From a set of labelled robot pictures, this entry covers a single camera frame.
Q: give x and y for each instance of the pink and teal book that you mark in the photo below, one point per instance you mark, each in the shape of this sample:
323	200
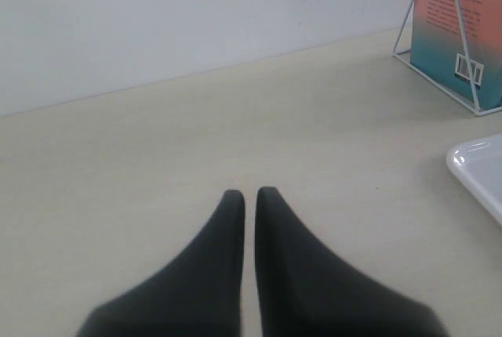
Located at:
447	19

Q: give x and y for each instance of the white plastic tray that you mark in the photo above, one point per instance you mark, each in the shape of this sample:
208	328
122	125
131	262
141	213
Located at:
477	166

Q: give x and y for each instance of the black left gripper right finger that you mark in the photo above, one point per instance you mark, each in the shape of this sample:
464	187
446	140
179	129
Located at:
305	289

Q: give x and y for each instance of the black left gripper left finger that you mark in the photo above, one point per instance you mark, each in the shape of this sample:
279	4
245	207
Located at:
197	294

